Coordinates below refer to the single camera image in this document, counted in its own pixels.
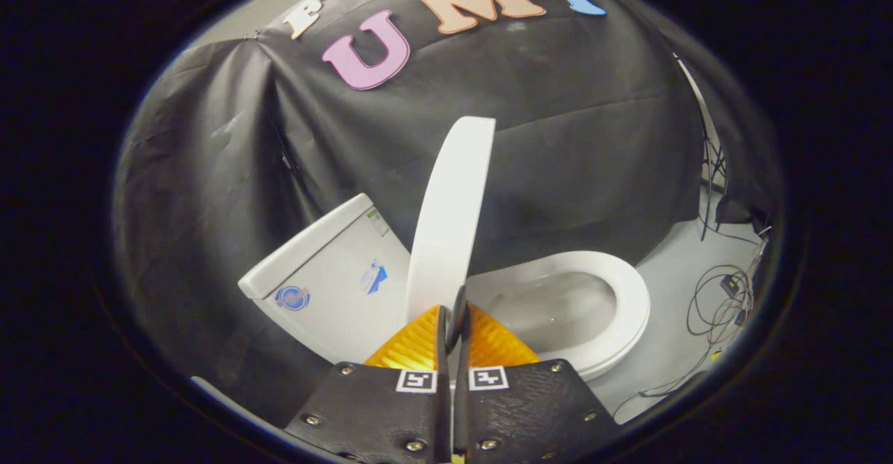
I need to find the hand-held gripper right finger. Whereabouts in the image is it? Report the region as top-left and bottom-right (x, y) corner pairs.
(453, 302), (622, 464)

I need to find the black round lid knob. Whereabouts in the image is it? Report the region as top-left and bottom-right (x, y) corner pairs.
(446, 285), (470, 353)

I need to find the white toilet lid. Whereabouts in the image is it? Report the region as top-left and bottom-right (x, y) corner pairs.
(406, 117), (497, 325)

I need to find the black backdrop cloth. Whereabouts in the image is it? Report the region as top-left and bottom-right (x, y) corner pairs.
(115, 0), (782, 409)

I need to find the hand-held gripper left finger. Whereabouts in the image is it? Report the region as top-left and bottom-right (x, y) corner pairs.
(285, 304), (451, 464)

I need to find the tangle of floor cables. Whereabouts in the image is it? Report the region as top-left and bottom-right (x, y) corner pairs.
(614, 241), (768, 419)

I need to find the white toilet tank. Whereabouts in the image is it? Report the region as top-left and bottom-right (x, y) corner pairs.
(239, 193), (412, 366)

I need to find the black tripod stand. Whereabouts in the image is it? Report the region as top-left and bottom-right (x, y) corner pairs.
(673, 52), (730, 241)

